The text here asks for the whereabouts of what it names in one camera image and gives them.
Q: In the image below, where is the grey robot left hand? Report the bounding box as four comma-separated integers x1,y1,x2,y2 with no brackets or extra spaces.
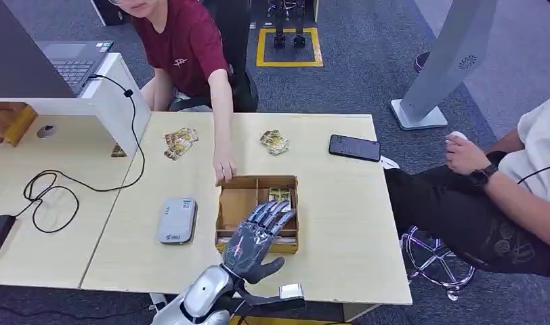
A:
221,200,298,285

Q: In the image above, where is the wooden card box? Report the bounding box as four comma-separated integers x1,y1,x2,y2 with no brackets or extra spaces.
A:
214,174,300,256

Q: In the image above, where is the yellow card stack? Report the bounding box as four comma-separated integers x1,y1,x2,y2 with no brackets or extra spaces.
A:
259,129,290,157
163,127,200,162

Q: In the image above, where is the white handheld remote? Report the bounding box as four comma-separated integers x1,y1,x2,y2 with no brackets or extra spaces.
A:
444,131,469,146

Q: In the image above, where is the yellow printed card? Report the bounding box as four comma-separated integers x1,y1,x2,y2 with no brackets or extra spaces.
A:
268,188,293,209

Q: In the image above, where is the grey flat router device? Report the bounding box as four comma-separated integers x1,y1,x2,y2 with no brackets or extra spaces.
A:
156,197,198,246

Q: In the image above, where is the white power strip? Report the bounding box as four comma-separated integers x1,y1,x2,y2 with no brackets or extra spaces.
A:
148,292,169,313

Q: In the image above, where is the black smartphone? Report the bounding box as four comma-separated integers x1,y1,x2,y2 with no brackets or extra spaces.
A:
327,133,382,163

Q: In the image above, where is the chrome chair base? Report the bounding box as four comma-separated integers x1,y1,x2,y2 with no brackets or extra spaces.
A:
400,225,476,302

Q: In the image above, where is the black office chair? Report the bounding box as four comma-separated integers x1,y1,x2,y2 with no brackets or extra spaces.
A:
169,0,261,114

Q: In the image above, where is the white desk partition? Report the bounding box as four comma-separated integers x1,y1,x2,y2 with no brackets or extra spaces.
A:
0,52,152,158

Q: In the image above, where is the person in red shirt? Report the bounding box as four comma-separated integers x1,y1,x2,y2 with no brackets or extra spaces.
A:
107,0,238,186

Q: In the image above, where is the black robot leg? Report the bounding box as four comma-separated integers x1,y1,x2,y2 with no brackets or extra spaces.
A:
268,0,288,49
292,0,308,49

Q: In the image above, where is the black wristwatch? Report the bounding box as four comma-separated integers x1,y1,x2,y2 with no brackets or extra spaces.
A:
467,163,501,190

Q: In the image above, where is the dark open laptop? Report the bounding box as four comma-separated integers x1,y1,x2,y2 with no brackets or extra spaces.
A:
0,0,114,100

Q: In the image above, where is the dark shoe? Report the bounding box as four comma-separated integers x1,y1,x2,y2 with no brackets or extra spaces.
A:
412,50,431,74

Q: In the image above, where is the person in white shirt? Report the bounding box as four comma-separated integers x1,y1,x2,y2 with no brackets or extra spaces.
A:
384,89,550,282

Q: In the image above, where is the white pillar stand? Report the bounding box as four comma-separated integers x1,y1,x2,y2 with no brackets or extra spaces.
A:
389,0,500,131

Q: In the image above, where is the brown wooden crate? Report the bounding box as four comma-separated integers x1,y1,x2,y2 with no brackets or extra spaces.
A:
0,102,38,148

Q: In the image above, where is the black cabinet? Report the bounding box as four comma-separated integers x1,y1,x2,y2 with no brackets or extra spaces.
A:
89,0,129,27

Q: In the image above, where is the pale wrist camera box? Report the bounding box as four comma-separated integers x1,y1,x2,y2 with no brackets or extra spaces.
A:
233,280,307,311

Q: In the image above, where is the black power cable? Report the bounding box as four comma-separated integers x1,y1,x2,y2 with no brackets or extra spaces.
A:
22,73,146,234

